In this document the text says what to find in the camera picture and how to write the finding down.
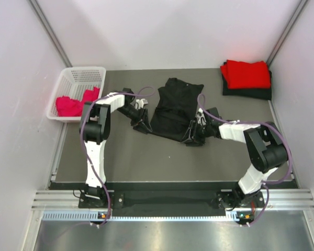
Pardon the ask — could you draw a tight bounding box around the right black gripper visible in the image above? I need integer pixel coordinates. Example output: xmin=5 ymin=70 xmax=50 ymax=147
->
xmin=181 ymin=120 xmax=212 ymax=147

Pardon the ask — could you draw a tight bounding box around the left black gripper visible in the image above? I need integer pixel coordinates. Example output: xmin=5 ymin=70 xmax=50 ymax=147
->
xmin=117 ymin=105 xmax=152 ymax=134

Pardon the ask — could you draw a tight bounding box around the black t-shirt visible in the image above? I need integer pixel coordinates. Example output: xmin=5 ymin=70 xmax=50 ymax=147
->
xmin=150 ymin=78 xmax=204 ymax=142
xmin=220 ymin=61 xmax=272 ymax=100

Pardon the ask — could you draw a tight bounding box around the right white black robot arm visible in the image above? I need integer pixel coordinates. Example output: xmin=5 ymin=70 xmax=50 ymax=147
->
xmin=181 ymin=107 xmax=289 ymax=211

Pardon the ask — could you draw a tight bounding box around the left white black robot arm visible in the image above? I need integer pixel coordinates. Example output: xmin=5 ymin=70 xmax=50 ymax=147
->
xmin=79 ymin=88 xmax=152 ymax=208

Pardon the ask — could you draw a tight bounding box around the red folded t-shirt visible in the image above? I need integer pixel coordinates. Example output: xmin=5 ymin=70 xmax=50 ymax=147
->
xmin=220 ymin=60 xmax=271 ymax=89

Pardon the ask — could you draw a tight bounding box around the pink crumpled t-shirt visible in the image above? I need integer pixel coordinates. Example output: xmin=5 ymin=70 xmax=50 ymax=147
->
xmin=55 ymin=87 xmax=100 ymax=117

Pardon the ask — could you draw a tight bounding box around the black folded t-shirt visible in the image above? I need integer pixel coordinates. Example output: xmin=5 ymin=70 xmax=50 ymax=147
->
xmin=220 ymin=61 xmax=272 ymax=100

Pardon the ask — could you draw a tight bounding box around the white plastic basket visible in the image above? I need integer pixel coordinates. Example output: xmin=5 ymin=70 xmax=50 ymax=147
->
xmin=47 ymin=66 xmax=106 ymax=123

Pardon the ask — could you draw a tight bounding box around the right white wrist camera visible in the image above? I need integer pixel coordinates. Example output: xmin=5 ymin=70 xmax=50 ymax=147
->
xmin=196 ymin=108 xmax=206 ymax=126

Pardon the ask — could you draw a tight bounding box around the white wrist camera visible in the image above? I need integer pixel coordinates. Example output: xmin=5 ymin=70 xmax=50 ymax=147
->
xmin=196 ymin=108 xmax=206 ymax=126
xmin=134 ymin=98 xmax=148 ymax=110

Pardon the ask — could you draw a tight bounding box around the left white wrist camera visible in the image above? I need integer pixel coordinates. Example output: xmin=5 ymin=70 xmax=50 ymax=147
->
xmin=134 ymin=98 xmax=148 ymax=110

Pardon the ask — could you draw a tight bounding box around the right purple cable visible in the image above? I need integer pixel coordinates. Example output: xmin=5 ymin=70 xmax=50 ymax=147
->
xmin=197 ymin=94 xmax=294 ymax=227

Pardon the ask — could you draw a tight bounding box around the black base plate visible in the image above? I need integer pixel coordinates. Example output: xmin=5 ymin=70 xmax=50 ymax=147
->
xmin=78 ymin=190 xmax=264 ymax=211

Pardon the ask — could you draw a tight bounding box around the aluminium frame rail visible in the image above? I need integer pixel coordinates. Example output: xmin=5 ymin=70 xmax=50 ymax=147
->
xmin=32 ymin=189 xmax=314 ymax=210

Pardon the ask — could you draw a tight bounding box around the grey slotted cable duct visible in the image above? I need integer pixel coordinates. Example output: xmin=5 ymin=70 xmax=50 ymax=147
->
xmin=43 ymin=211 xmax=250 ymax=222

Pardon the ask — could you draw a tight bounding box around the left aluminium corner post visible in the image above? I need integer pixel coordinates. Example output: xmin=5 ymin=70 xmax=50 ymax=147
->
xmin=27 ymin=0 xmax=72 ymax=67

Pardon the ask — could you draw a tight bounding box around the aluminium corner post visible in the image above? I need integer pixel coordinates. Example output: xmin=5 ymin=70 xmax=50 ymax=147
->
xmin=27 ymin=0 xmax=72 ymax=67
xmin=266 ymin=0 xmax=310 ymax=67

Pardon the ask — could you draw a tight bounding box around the right aluminium corner post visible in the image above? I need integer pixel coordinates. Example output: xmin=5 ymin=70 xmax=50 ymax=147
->
xmin=266 ymin=0 xmax=310 ymax=67

